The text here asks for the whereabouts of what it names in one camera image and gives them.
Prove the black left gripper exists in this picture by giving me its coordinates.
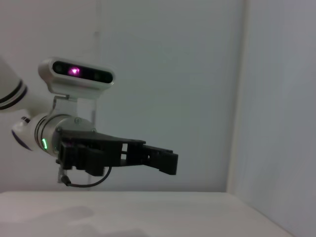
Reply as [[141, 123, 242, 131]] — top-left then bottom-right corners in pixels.
[[55, 127, 179, 178]]

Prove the left gripper cable with plug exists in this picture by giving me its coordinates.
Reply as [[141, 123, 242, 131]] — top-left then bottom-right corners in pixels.
[[57, 165, 112, 189]]

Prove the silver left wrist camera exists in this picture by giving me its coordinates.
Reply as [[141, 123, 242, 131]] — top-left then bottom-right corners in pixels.
[[38, 57, 117, 119]]

